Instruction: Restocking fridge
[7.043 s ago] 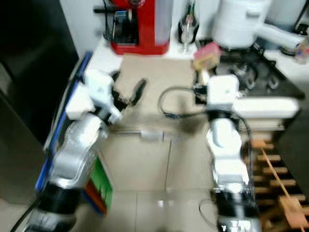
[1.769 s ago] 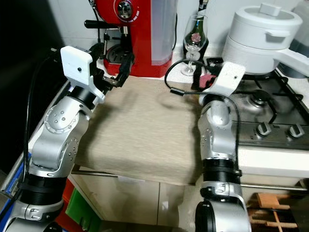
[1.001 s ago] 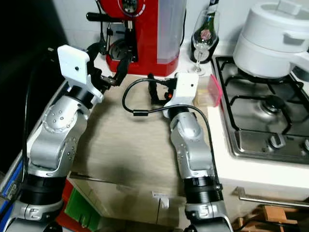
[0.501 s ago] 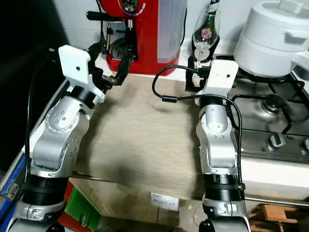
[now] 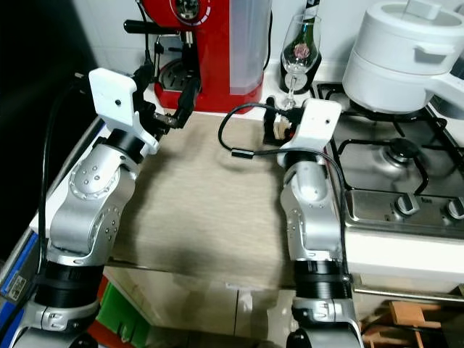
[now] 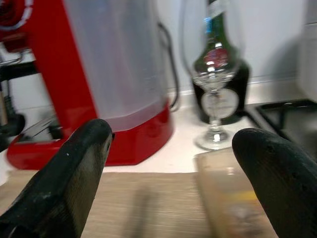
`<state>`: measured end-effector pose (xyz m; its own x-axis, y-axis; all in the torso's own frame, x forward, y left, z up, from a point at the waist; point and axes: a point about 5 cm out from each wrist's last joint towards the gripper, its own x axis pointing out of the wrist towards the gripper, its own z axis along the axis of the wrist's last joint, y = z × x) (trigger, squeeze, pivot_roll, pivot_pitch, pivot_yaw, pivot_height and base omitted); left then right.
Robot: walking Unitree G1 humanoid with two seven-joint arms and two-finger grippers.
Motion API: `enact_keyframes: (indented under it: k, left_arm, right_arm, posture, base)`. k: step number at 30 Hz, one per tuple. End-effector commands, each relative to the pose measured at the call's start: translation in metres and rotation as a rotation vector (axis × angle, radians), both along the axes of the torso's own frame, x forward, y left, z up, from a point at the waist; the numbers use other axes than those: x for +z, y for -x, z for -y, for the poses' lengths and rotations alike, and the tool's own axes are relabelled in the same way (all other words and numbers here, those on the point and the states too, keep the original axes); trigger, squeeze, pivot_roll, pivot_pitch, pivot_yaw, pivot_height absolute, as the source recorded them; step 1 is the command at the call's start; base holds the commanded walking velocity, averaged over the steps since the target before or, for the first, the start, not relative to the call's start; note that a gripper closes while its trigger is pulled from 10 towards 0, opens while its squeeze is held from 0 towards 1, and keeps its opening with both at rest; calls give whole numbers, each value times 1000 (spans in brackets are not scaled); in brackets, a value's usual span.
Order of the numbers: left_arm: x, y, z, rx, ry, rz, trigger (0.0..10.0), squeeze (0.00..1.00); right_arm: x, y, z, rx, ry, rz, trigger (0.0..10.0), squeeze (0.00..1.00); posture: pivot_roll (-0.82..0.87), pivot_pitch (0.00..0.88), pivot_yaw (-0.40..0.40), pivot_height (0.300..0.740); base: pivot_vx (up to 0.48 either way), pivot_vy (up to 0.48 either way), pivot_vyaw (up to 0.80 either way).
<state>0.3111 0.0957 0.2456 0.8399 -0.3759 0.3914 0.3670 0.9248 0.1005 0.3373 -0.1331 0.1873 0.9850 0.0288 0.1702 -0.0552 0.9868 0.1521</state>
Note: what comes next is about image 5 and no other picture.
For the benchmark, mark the red coffee machine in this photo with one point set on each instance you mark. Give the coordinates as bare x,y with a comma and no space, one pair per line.
225,58

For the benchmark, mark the green plastic crate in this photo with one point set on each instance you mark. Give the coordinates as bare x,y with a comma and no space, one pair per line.
127,319

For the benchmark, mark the red plastic box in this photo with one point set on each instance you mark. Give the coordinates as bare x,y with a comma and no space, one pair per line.
101,339

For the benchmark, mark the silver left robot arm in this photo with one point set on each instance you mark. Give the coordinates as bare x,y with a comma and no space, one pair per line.
87,210

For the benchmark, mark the beige woven table mat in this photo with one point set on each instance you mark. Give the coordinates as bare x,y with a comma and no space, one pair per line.
210,203

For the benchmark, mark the steel gas hob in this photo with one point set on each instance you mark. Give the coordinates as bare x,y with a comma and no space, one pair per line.
399,167

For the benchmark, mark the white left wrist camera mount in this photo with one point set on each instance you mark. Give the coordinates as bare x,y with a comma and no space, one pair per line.
116,101

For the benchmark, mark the dark green wine bottle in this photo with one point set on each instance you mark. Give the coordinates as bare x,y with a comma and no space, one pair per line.
317,76

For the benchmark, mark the blue plastic box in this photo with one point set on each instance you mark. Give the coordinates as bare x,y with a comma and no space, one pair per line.
11,337

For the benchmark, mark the black tall kitchen appliance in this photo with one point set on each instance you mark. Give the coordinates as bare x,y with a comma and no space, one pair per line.
36,109

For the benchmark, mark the clear wine glass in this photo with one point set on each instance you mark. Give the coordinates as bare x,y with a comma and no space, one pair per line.
310,36

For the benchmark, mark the beige base cabinet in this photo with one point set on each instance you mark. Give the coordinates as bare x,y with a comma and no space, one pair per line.
188,312

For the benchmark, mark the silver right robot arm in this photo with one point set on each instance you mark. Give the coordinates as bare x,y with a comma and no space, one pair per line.
315,217

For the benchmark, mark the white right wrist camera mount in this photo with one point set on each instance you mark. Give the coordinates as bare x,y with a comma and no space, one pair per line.
315,123

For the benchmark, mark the white cooking pot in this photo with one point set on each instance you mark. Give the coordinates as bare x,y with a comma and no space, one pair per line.
391,65

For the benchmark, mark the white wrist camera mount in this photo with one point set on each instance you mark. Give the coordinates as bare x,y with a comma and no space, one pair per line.
116,101
315,123

